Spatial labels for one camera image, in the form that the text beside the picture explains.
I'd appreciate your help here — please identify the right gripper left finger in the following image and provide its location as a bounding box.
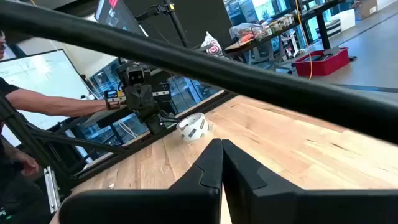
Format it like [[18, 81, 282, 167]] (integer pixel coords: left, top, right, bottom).
[[58, 138, 224, 224]]

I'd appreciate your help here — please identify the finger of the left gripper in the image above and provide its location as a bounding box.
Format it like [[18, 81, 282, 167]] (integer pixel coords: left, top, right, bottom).
[[144, 111, 168, 136]]

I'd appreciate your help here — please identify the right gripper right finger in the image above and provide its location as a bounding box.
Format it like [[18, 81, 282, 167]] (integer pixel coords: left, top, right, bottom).
[[222, 139, 398, 224]]

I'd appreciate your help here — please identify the person's forearm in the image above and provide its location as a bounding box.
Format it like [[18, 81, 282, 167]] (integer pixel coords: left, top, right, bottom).
[[6, 88, 108, 118]]

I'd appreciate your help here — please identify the black framed window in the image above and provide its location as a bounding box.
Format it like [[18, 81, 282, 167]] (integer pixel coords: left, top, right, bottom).
[[73, 57, 223, 147]]

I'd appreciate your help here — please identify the black stand pole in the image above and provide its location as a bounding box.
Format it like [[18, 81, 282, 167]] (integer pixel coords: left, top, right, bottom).
[[135, 0, 190, 49]]

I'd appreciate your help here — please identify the black monitor with red graphics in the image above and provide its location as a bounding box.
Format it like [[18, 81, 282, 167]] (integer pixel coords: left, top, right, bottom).
[[94, 0, 147, 37]]

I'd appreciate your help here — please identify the white bag red print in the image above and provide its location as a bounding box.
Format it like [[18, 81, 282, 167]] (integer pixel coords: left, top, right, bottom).
[[200, 30, 224, 58]]

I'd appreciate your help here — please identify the large white display screen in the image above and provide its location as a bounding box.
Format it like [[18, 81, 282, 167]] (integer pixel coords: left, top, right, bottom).
[[0, 49, 95, 147]]

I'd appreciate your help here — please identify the aluminium extrusion bar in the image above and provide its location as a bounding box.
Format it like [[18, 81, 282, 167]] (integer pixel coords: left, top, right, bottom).
[[42, 166, 62, 215]]

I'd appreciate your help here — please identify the clear plastic bag of goods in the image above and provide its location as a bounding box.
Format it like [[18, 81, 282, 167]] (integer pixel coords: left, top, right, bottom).
[[229, 22, 267, 43]]

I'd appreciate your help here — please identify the grey office chair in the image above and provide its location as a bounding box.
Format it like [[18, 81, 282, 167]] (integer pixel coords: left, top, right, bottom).
[[248, 34, 295, 75]]

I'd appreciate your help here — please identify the person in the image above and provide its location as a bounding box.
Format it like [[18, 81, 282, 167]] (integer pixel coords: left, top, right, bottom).
[[0, 30, 52, 224]]

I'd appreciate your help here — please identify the red plastic bin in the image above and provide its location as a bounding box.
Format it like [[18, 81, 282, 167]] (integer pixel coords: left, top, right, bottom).
[[293, 46, 351, 77]]

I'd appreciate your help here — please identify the black shelf table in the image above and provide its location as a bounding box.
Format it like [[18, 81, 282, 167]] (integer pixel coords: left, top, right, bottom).
[[223, 0, 346, 60]]

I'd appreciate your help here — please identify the white striped stool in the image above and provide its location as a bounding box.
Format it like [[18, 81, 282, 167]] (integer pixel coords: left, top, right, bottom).
[[315, 18, 342, 39]]

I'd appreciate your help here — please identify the white box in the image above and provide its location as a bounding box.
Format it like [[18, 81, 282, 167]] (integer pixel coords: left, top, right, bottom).
[[330, 8, 356, 32]]

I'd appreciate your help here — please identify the cardboard box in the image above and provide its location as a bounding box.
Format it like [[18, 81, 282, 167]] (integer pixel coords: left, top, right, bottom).
[[354, 0, 379, 19]]

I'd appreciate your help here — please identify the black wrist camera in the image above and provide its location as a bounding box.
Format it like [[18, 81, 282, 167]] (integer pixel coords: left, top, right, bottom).
[[125, 65, 147, 86]]

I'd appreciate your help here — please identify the thick black sleeved cable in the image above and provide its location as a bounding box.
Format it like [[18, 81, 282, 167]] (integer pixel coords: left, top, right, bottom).
[[0, 0, 398, 146]]

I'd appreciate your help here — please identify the black table frame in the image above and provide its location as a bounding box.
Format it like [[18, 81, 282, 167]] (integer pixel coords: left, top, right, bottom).
[[0, 90, 239, 200]]

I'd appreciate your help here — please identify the yellow hanging cable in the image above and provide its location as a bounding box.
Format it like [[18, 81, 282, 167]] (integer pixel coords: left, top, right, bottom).
[[294, 0, 314, 81]]

